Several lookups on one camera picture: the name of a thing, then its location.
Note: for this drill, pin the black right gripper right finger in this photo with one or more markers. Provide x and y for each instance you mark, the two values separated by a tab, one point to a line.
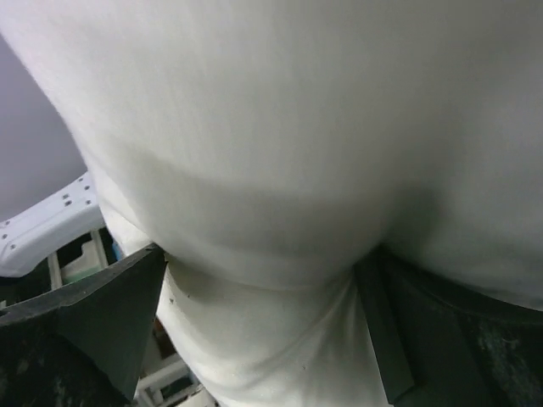
440	344

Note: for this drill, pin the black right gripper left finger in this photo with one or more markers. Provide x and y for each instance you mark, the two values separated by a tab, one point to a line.
82	344

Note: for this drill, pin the white pillow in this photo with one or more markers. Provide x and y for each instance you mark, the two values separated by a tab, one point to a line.
267	146

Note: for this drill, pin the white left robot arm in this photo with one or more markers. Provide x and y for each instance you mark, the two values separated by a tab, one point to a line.
34	234

